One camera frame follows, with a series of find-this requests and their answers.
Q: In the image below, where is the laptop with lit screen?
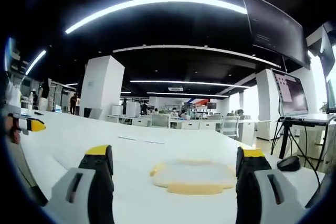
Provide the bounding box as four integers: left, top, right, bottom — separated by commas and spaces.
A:
271, 68, 334, 120

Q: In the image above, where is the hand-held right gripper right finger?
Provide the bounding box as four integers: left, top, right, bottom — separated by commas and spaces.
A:
235, 146, 310, 224

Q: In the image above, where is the clear plastic storage box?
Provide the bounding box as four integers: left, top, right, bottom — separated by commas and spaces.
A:
149, 158, 237, 196

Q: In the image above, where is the short yellow box latch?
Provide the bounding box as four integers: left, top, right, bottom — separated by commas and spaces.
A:
149, 162, 165, 178

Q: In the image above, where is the long ceiling light strip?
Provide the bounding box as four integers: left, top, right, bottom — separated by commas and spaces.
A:
65, 0, 248, 35

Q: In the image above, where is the black tripod stand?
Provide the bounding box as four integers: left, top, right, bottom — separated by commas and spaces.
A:
270, 116, 293, 159

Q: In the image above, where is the black cable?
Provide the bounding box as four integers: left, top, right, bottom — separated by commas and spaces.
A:
299, 123, 325, 187

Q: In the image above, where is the grey mesh office chair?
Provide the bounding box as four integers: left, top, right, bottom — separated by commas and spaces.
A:
221, 115, 240, 140
150, 113, 171, 129

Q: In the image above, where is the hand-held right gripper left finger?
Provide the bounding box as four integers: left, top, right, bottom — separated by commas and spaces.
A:
43, 144, 115, 224

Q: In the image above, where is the row of white desks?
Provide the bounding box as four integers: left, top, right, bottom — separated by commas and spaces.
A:
107, 113, 271, 141

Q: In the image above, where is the short ceiling light strip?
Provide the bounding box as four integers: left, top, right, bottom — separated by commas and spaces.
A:
25, 49, 47, 76

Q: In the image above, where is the large dark hanging monitor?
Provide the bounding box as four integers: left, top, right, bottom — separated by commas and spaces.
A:
240, 0, 307, 65

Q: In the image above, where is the long yellow box latch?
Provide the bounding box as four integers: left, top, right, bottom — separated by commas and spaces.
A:
167, 182, 224, 196

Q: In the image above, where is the black round device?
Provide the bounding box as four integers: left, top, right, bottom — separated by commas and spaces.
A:
276, 155, 301, 172

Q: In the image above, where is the small dark hanging monitor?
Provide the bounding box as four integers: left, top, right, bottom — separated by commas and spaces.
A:
306, 20, 336, 79

